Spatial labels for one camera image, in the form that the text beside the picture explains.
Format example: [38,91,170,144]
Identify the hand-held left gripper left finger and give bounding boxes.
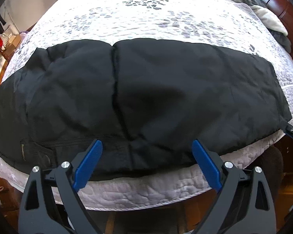
[18,139,103,234]

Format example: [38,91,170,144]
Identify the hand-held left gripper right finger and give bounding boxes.
[191,139,277,234]

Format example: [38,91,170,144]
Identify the black pants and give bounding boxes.
[0,38,292,181]

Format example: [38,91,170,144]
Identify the wooden bedside cabinet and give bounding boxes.
[275,139,293,176]

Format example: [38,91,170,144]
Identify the dark grey garment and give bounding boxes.
[270,29,292,53]

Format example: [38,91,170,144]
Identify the wooden bed headboard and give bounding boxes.
[249,0,293,61]

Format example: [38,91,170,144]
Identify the cardboard box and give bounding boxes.
[5,35,21,51]

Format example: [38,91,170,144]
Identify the quilted floral bedspread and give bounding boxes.
[0,0,293,211]

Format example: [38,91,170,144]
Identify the wooden bed frame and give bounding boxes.
[63,203,201,234]

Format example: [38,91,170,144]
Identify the white wire rack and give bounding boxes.
[1,28,15,42]

